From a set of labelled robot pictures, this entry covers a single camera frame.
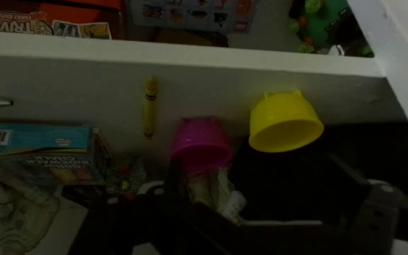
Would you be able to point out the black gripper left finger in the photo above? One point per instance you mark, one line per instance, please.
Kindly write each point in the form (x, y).
(133, 228)

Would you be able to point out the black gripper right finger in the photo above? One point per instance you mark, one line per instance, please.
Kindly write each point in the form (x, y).
(378, 218)

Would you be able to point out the small yellow plastic bowl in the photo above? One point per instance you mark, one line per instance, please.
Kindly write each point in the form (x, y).
(283, 126)

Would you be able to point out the small pink plastic bowl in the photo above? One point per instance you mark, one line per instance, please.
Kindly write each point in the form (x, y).
(198, 144)

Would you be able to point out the white wooden cabinet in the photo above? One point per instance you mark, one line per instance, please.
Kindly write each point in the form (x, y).
(165, 55)

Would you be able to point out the white coral figure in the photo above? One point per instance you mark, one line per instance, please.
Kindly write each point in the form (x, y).
(218, 194)

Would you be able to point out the black pouch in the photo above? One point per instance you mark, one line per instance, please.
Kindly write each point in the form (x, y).
(283, 185)

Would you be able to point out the pale printed plastic bag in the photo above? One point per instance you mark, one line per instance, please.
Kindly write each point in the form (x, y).
(19, 218)

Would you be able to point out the blue crayon box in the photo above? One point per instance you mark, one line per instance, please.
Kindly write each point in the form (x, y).
(38, 147)

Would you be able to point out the green plastic toy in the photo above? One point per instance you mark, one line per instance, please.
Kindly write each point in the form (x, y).
(321, 24)

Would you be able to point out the red board game box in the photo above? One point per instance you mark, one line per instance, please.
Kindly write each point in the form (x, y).
(34, 19)

